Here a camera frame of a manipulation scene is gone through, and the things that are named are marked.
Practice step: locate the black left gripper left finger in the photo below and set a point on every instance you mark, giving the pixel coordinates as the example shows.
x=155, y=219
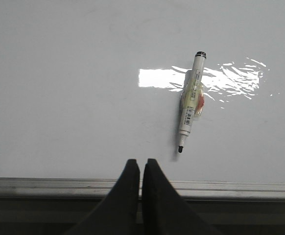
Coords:
x=116, y=214

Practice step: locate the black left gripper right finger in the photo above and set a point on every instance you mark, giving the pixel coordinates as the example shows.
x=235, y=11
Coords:
x=164, y=211

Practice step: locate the white whiteboard with aluminium frame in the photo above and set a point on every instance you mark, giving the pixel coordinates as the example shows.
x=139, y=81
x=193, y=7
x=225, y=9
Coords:
x=86, y=85

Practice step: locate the white black-tipped whiteboard marker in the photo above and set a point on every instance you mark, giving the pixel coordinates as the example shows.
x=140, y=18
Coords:
x=192, y=100

